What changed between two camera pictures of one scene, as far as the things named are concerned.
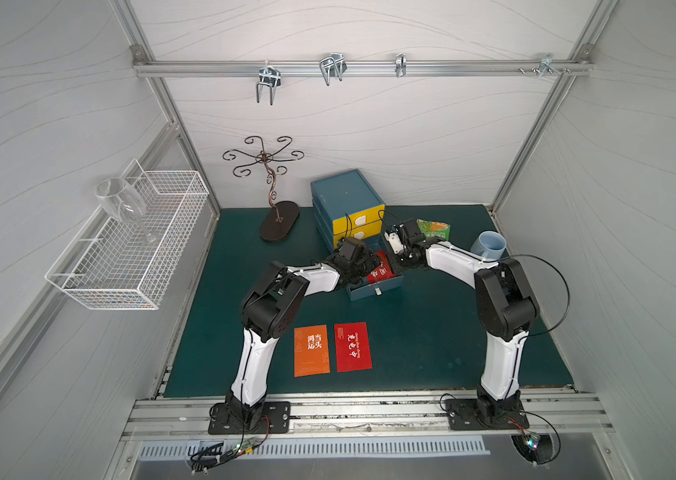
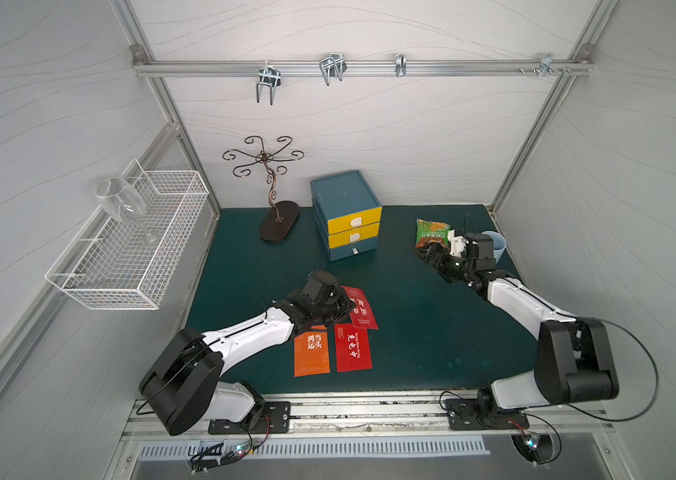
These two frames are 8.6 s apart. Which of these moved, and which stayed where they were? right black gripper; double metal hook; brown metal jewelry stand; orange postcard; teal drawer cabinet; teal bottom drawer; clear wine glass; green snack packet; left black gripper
Moved: teal bottom drawer; left black gripper; right black gripper
Stayed: clear wine glass; orange postcard; double metal hook; teal drawer cabinet; green snack packet; brown metal jewelry stand
